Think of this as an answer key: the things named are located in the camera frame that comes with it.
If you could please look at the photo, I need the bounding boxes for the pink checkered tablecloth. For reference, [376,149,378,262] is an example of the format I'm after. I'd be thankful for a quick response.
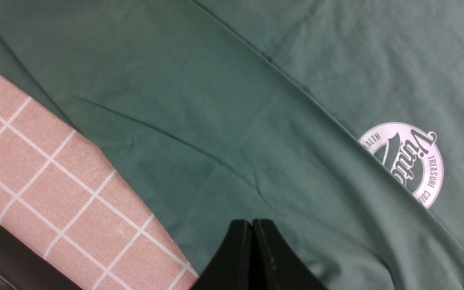
[0,76,197,290]

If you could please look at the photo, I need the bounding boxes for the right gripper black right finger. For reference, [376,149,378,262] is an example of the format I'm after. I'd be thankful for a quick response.
[252,219,327,290]

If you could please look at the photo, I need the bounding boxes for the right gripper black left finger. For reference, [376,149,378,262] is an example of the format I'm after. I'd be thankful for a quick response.
[192,220,253,290]

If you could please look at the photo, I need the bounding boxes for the green long-sleeved shirt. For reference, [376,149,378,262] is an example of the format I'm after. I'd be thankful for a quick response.
[0,0,464,290]

